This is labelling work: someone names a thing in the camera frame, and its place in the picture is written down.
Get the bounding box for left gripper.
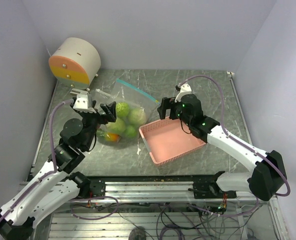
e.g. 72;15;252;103
79;100;116;149

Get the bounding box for light green round fruit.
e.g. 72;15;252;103
116;102;130;118

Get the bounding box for pale cabbage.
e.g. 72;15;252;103
106;118;126;136
127;108;147;126

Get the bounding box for blue zipper clear bag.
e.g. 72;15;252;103
97;78;161;146

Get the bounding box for orange mango fruit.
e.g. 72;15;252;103
104;132;120;143

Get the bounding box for dotted clear zip bag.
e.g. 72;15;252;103
95;88;116;143

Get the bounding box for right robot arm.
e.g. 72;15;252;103
157;94;287;201

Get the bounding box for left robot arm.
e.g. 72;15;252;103
0;97;116;240

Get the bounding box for pink plastic basket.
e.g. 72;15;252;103
139;117;206;166

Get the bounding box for light green small fruit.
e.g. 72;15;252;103
124;125;137;138

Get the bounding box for round drawer cabinet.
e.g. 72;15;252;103
48;37;101;90

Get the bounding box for white corner clip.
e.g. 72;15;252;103
227;71;235;78

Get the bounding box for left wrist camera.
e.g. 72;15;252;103
73;93;92;111

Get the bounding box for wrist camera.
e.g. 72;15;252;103
175;83;192;103
73;93;92;111

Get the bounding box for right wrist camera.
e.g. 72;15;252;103
175;83;192;103

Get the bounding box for white bracket block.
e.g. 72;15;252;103
70;88;88;95

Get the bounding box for aluminium rail frame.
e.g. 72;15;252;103
31;175;290;240

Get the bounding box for tangled floor cables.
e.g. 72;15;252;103
70;194;263;240

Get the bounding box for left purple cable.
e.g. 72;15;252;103
0;98;75;233

